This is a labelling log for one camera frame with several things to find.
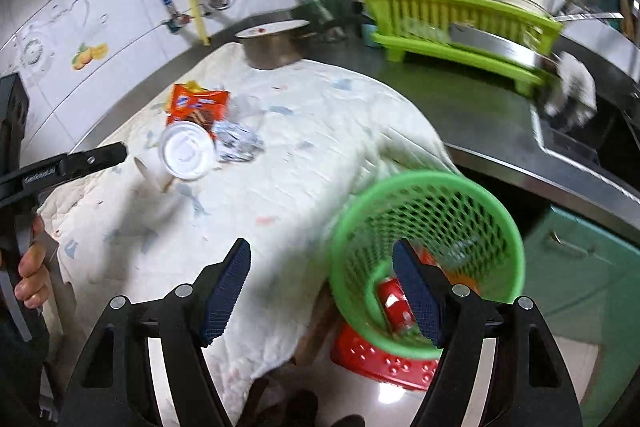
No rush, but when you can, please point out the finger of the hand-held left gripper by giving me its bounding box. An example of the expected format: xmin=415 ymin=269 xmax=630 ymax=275
xmin=20 ymin=142 xmax=129 ymax=188

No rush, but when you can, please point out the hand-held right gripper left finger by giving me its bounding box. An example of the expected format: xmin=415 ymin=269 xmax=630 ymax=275
xmin=60 ymin=238 xmax=252 ymax=427

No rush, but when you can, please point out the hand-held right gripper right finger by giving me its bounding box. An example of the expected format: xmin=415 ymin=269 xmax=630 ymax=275
xmin=392 ymin=239 xmax=583 ymax=427

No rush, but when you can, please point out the white round cup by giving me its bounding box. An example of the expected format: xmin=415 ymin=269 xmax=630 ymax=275
xmin=159 ymin=122 xmax=217 ymax=182

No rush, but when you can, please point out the green mesh basket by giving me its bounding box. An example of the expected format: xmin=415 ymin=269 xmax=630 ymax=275
xmin=330 ymin=171 xmax=526 ymax=362

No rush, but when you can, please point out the person's left forearm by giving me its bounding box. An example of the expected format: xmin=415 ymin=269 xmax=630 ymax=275
xmin=0 ymin=307 xmax=51 ymax=427

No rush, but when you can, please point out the person's left hand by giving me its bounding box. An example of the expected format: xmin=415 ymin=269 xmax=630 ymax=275
xmin=15 ymin=217 xmax=52 ymax=315

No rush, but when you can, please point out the red soda can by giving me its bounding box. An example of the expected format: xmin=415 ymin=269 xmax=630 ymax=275
xmin=376 ymin=277 xmax=418 ymax=335

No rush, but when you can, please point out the orange packet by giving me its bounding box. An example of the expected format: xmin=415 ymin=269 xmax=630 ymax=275
xmin=422 ymin=249 xmax=483 ymax=295

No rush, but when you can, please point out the red plastic stool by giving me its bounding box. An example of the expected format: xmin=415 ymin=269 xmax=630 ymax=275
xmin=331 ymin=324 xmax=443 ymax=392

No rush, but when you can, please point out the orange snack wrapper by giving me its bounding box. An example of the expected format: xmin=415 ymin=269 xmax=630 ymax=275
xmin=165 ymin=81 xmax=232 ymax=140

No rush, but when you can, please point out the crumpled silver foil wrapper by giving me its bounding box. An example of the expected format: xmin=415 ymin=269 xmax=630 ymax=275
xmin=212 ymin=119 xmax=266 ymax=164

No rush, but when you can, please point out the white printed cloth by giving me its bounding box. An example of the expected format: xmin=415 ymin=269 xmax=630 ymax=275
xmin=37 ymin=43 xmax=456 ymax=395

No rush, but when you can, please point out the water valve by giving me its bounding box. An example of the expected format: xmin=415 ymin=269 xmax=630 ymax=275
xmin=161 ymin=13 xmax=195 ymax=34

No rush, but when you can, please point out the clear plastic wrapper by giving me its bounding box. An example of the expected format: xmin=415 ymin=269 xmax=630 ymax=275
xmin=227 ymin=93 xmax=266 ymax=132

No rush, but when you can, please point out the green cabinet door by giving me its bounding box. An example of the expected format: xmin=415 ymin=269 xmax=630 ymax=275
xmin=520 ymin=204 xmax=640 ymax=427

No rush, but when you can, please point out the steel pot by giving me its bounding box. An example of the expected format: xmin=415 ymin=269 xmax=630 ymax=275
xmin=240 ymin=29 xmax=308 ymax=70

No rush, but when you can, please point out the steel sink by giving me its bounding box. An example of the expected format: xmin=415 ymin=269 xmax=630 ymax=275
xmin=532 ymin=92 xmax=640 ymax=168

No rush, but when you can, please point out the teal cup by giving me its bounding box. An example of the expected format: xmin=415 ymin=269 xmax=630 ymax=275
xmin=362 ymin=23 xmax=386 ymax=48

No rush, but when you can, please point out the steel cleaver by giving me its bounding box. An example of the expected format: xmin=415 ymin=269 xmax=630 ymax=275
xmin=450 ymin=21 xmax=546 ymax=68

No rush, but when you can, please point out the white rag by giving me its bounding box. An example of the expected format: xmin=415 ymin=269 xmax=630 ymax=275
xmin=542 ymin=52 xmax=598 ymax=118

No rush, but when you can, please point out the green dish rack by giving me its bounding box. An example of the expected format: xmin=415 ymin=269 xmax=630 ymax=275
xmin=352 ymin=0 xmax=563 ymax=95

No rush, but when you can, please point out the dark green scrubber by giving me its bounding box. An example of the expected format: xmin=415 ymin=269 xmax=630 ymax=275
xmin=300 ymin=0 xmax=361 ymax=38

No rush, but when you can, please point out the fruit wall sticker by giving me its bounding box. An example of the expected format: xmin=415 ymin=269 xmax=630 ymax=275
xmin=70 ymin=43 xmax=109 ymax=71

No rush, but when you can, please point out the metal cabinet handle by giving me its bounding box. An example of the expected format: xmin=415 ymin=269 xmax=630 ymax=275
xmin=547 ymin=231 xmax=616 ymax=265

